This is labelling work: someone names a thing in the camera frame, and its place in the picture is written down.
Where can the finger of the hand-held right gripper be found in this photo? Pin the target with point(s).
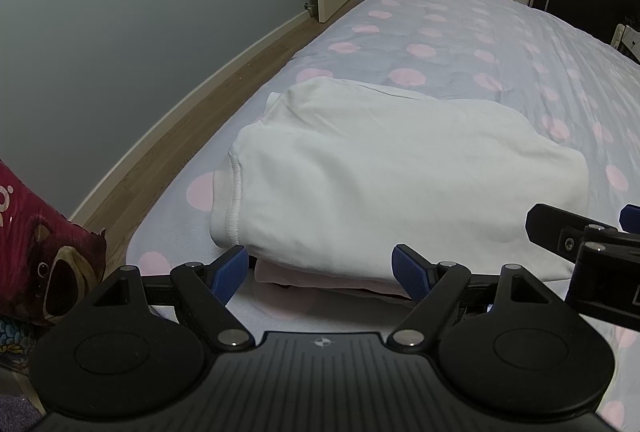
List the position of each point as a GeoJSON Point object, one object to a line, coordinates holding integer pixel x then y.
{"type": "Point", "coordinates": [550, 227]}
{"type": "Point", "coordinates": [631, 217]}

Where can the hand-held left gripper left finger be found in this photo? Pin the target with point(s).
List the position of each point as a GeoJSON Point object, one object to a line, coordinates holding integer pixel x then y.
{"type": "Point", "coordinates": [230, 272]}

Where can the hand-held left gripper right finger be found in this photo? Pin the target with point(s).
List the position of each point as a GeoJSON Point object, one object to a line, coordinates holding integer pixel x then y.
{"type": "Point", "coordinates": [410, 272]}

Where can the white t-shirt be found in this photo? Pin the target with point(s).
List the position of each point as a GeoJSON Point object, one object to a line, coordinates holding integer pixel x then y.
{"type": "Point", "coordinates": [375, 172]}

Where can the light pink garment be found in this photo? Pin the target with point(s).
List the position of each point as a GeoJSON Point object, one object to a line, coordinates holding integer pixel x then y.
{"type": "Point", "coordinates": [320, 283]}

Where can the white nightstand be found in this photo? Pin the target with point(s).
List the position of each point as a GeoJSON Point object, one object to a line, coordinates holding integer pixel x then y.
{"type": "Point", "coordinates": [627, 43]}

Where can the dark red printed cushion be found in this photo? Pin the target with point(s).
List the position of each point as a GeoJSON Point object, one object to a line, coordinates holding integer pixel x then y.
{"type": "Point", "coordinates": [30, 237]}

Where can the bed with pink dotted sheet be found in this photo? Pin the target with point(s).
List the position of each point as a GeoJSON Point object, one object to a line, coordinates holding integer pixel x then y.
{"type": "Point", "coordinates": [450, 37]}

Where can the blue patterned cloth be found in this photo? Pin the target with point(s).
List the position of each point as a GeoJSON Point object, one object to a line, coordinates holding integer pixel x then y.
{"type": "Point", "coordinates": [15, 337]}

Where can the purple fuzzy mat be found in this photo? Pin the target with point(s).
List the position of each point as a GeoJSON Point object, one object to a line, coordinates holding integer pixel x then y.
{"type": "Point", "coordinates": [15, 414]}

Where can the metal door stop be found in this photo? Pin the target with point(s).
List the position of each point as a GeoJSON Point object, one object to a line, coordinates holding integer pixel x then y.
{"type": "Point", "coordinates": [310, 7]}

